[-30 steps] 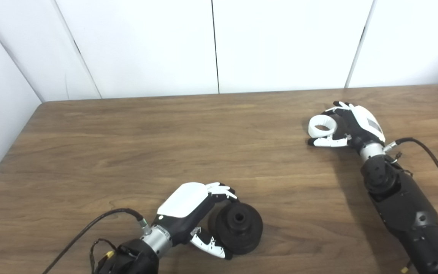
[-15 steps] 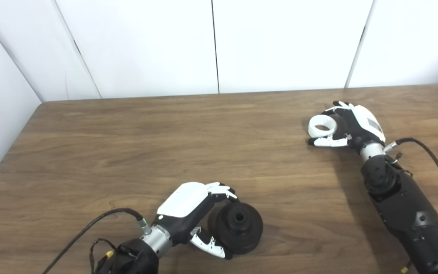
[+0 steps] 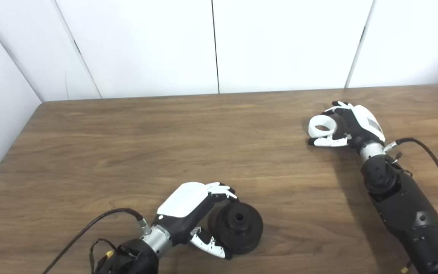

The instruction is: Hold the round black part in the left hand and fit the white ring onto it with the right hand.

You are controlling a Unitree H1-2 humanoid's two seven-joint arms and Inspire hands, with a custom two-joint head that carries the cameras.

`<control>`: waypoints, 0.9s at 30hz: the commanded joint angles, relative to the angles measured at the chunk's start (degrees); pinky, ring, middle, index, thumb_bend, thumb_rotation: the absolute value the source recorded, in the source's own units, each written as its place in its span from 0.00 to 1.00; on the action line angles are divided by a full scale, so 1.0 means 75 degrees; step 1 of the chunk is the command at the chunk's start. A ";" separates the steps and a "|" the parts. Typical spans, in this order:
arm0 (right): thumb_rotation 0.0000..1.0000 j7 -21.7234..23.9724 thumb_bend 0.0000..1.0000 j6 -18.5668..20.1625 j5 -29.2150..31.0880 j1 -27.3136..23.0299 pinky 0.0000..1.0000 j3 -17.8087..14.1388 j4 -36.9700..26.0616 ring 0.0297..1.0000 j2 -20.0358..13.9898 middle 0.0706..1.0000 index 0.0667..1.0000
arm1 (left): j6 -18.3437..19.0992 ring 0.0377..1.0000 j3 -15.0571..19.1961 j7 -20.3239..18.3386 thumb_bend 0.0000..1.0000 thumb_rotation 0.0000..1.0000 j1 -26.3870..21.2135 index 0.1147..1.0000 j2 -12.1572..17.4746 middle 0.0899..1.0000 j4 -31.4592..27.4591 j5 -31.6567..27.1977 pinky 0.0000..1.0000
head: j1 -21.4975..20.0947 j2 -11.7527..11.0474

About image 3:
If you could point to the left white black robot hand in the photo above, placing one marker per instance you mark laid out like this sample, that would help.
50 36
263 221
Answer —
184 199

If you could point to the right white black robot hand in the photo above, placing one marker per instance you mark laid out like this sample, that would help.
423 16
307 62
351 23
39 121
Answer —
363 121

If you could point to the round black plastic part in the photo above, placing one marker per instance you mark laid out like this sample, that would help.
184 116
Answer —
249 232

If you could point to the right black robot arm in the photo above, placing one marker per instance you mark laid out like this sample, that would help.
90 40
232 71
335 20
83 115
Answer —
409 213

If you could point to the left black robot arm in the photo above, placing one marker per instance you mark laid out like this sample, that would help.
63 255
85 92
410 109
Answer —
139 257

